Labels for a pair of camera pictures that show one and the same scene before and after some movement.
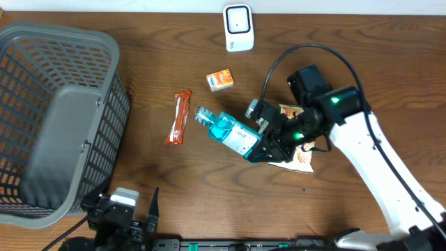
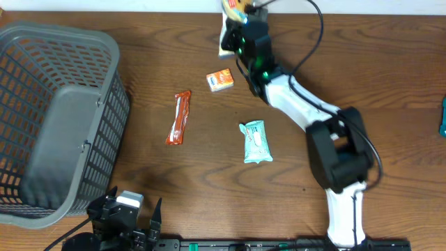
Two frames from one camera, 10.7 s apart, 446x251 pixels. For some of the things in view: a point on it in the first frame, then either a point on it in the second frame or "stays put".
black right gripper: [277, 144] -> [233, 27]
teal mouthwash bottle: [228, 132] -> [442, 127]
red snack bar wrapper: [182, 107] stays put
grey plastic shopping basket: [64, 113] stays put
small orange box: [220, 80] stays put
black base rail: [297, 244] stays put
